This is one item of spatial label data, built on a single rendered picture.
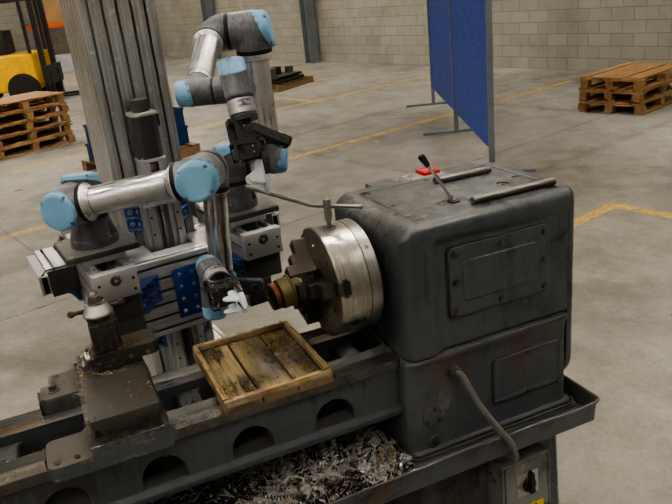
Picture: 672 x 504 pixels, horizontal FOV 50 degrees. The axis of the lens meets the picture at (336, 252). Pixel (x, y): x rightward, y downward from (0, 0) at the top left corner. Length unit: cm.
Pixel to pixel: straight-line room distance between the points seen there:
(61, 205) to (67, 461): 75
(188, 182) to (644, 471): 204
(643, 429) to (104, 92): 248
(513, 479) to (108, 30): 189
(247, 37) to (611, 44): 1089
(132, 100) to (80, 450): 115
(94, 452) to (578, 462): 195
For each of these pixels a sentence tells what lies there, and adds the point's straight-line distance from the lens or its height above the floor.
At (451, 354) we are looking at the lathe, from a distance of 206.
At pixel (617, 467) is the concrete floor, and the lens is 310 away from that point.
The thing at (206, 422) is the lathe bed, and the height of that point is 86.
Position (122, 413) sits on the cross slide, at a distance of 180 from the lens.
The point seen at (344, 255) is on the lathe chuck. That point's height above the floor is 119.
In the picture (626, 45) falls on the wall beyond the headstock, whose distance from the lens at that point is 1280.
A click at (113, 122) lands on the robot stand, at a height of 150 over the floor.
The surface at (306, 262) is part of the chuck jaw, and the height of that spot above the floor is 114.
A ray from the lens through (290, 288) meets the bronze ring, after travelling 196.
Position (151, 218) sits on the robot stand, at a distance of 250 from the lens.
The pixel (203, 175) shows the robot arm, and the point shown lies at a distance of 203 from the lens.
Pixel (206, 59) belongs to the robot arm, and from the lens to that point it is 218.
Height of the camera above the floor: 187
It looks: 21 degrees down
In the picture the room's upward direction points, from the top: 6 degrees counter-clockwise
